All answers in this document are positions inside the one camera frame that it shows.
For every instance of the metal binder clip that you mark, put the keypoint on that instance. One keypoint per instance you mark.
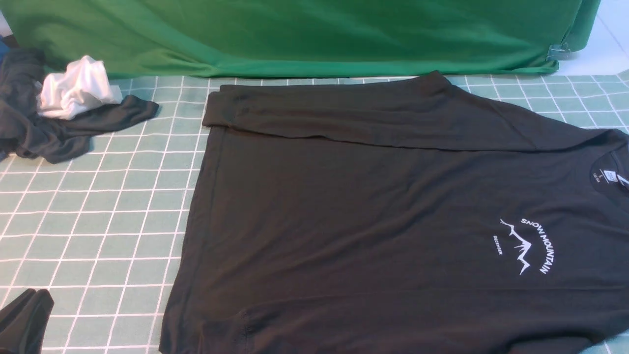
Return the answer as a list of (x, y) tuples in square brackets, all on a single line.
[(559, 52)]

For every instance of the dark cloth corner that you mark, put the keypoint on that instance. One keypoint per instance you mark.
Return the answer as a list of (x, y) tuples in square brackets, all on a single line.
[(23, 322)]

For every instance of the green checkered tablecloth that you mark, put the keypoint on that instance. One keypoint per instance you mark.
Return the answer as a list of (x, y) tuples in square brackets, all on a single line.
[(103, 233)]

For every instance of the green backdrop cloth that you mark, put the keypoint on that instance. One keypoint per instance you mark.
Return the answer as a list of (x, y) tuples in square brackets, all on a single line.
[(302, 38)]

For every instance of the gray long-sleeved shirt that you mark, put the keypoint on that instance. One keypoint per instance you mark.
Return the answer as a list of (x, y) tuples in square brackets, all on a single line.
[(403, 217)]

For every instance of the white crumpled cloth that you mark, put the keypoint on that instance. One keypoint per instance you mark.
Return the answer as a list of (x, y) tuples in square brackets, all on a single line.
[(82, 87)]

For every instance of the dark crumpled garment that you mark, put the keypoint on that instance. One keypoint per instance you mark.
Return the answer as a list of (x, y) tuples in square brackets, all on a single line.
[(29, 135)]

